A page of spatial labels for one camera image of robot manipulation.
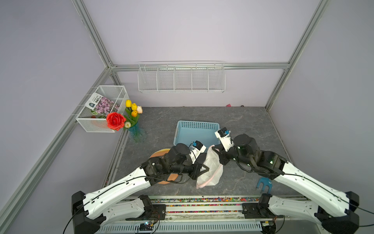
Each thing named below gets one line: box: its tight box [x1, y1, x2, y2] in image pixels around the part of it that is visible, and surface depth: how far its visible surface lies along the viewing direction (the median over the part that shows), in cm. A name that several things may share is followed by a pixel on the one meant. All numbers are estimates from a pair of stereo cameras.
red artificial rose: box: [106, 112, 127, 132], surface depth 67 cm
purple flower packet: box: [84, 92, 120, 117], surface depth 75 cm
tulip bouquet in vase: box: [123, 99, 147, 144], surface depth 83 cm
